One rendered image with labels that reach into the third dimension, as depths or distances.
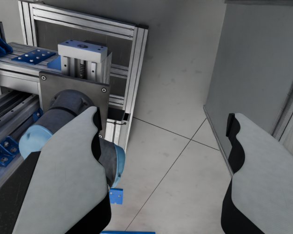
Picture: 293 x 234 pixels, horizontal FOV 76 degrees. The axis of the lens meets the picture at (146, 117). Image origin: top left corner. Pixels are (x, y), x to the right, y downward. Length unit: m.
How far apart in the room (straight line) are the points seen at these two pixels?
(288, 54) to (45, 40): 1.42
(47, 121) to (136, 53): 0.98
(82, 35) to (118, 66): 0.32
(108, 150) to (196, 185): 2.13
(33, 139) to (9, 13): 1.54
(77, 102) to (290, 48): 0.74
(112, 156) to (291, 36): 0.72
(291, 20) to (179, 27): 0.88
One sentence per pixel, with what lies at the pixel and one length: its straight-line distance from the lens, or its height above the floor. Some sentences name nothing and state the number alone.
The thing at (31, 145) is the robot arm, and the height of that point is 1.26.
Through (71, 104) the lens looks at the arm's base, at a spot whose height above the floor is 1.10.
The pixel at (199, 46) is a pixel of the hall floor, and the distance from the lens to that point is 1.65.
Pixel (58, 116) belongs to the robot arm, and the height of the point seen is 1.17.
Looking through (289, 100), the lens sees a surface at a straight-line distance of 0.80.
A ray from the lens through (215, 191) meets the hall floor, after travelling 2.73.
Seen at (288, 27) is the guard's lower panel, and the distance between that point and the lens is 0.90.
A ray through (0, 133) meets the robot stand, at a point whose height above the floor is 1.15.
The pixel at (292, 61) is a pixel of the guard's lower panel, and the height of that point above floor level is 0.91.
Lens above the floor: 1.58
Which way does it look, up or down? 58 degrees down
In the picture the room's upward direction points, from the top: 174 degrees counter-clockwise
